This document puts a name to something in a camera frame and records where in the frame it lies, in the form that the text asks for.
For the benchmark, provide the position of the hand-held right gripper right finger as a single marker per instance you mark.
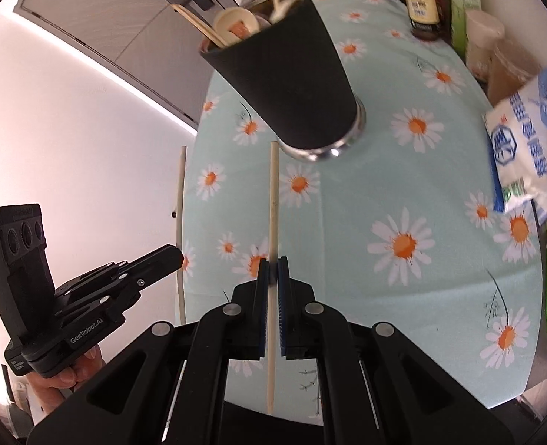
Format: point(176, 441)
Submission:
point(282, 306)

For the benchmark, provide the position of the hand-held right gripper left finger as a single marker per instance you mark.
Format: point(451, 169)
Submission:
point(264, 306)

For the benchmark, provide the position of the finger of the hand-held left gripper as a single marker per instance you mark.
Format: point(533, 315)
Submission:
point(130, 271)

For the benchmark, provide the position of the black utensil holder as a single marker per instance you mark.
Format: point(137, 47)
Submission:
point(292, 79)

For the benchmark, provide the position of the cream spoon orange print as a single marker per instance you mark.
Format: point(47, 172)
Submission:
point(236, 25)

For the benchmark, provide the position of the person's left hand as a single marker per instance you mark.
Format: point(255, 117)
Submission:
point(53, 391)

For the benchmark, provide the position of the daisy print tablecloth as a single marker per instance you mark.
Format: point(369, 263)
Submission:
point(394, 185)

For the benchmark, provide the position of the grey door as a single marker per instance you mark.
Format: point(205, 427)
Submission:
point(116, 23)

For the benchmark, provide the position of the white and blue salt bag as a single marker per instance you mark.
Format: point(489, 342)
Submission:
point(528, 148)

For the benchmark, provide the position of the row of condiment bottles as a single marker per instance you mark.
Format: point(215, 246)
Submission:
point(421, 0)

